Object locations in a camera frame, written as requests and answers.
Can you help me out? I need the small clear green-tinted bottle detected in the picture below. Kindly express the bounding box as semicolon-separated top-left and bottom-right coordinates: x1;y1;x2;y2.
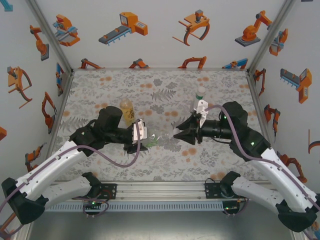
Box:
146;129;176;149

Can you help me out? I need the yellow tea plastic bottle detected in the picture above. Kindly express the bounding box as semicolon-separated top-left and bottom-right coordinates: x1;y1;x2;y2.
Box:
119;97;136;127

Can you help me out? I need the clear bottle with green band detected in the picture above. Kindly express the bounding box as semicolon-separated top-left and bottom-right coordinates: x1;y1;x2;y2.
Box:
191;86;207;115

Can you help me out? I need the grey floral tablecloth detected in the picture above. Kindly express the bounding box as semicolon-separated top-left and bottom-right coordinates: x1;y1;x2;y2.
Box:
41;69;285;182

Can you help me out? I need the controller board with green light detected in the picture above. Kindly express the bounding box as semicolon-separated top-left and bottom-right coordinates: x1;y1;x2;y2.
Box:
83;199;104;210
223;203;241;214

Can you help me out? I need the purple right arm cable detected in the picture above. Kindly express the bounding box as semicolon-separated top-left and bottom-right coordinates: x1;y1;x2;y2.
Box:
204;104;320;240

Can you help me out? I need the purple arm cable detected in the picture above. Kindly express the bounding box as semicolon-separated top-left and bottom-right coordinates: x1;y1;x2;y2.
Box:
204;104;320;240
0;119;142;236

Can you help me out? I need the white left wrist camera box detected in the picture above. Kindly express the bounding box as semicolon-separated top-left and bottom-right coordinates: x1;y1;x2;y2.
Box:
131;118;149;145

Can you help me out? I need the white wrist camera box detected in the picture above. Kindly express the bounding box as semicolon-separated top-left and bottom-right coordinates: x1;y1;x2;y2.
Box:
194;99;210;127
131;118;149;145

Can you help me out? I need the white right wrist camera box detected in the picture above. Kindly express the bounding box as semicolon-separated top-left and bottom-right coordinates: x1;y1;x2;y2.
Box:
194;99;210;127

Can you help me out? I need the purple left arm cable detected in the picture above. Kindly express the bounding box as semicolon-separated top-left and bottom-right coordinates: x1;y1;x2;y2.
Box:
0;119;142;236

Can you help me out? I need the aluminium side rail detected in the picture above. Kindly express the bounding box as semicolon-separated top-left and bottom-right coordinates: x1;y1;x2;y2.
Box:
42;69;75;166
246;69;278;156

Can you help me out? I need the aluminium frame rail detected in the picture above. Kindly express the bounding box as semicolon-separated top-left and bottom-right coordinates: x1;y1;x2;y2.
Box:
23;181;297;202

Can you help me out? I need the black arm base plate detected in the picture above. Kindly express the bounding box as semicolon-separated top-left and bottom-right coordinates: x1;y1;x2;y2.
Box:
71;183;118;200
204;182;252;200

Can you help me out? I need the white slotted cable tray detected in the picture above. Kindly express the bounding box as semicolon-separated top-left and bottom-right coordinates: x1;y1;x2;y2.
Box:
33;201;224;212

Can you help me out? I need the aluminium frame post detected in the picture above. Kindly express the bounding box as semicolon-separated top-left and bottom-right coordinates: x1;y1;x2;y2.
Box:
24;0;75;73
246;0;297;73

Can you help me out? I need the aluminium frame leg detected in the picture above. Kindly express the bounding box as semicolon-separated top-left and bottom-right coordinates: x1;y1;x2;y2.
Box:
13;223;35;240

